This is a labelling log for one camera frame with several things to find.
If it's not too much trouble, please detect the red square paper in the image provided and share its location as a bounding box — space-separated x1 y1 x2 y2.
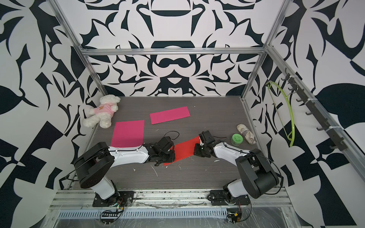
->
173 137 200 163

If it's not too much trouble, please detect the magenta paper sheet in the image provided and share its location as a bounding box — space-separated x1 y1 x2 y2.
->
150 106 191 124
111 120 144 148

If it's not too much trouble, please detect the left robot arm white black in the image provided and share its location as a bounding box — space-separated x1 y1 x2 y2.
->
73 136 175 203

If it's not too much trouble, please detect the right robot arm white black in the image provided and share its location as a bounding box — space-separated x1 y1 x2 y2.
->
194 131 279 199

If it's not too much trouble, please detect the green round lid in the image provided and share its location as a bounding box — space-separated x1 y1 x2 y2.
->
231 134 243 147

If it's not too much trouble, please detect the white grey sneaker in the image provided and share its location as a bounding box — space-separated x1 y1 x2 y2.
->
236 123 257 145

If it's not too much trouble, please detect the white teddy bear pink shirt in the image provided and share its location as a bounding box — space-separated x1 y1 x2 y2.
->
83 95 121 129

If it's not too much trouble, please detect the right black connector board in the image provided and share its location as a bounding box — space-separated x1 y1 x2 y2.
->
226 210 242 224

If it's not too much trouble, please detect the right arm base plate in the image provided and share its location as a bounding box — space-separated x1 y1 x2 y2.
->
207 190 251 206

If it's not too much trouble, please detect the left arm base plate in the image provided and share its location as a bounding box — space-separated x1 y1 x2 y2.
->
92 191 135 208

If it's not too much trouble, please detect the black wall hook rack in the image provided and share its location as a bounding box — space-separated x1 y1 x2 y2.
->
283 68 348 151

